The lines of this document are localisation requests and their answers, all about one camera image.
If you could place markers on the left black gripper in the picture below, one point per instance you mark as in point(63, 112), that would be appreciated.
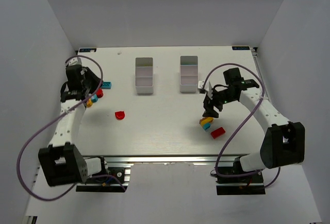
point(91, 80)

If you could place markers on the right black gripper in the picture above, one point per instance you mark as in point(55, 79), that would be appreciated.
point(211, 104)

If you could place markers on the red rectangular lego brick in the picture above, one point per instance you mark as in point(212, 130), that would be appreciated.
point(217, 133)

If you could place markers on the small red curved lego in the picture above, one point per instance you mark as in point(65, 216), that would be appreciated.
point(119, 115)

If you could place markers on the red round lego piece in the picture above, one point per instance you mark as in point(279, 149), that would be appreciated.
point(100, 93)

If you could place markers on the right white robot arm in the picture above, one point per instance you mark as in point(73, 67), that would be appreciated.
point(284, 140)

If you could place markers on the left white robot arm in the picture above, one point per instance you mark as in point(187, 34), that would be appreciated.
point(64, 142)

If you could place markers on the yellow orange teal lego stack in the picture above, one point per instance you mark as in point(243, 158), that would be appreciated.
point(205, 122)

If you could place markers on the teal lego brick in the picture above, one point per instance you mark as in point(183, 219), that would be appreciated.
point(106, 85)

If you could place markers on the teal printed lego piece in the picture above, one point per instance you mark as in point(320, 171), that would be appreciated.
point(94, 98)

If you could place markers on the yellow butterfly lego piece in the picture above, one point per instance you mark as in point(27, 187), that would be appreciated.
point(89, 103)

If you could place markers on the left blue table label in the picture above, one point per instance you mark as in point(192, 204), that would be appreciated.
point(87, 50)

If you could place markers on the blue table label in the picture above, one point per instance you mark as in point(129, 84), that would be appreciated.
point(240, 48)
point(87, 50)

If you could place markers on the right white divided container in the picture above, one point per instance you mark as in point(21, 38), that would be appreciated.
point(188, 74)

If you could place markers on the white divided container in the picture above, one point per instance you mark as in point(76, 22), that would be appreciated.
point(188, 74)
point(144, 80)

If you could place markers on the left white divided container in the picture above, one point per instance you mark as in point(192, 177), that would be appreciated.
point(144, 80)

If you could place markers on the right blue table label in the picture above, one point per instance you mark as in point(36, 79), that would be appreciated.
point(240, 48)

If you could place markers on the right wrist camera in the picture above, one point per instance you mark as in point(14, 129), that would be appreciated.
point(205, 88)

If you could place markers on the aluminium rail frame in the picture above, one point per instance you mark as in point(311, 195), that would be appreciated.
point(111, 160)

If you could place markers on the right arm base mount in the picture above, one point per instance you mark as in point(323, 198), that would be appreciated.
point(237, 186)

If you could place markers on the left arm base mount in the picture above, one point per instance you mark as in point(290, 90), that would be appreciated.
point(111, 179)

